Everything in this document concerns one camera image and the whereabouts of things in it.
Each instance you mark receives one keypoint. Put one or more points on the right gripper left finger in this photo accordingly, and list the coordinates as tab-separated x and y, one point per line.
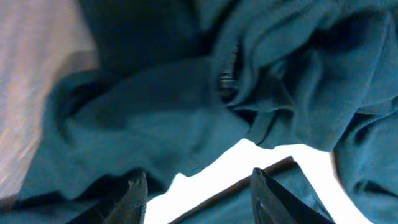
126	205

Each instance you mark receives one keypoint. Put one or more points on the black garment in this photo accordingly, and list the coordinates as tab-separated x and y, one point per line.
180	82

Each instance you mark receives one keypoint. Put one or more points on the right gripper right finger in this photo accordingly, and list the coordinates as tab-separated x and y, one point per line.
274	204

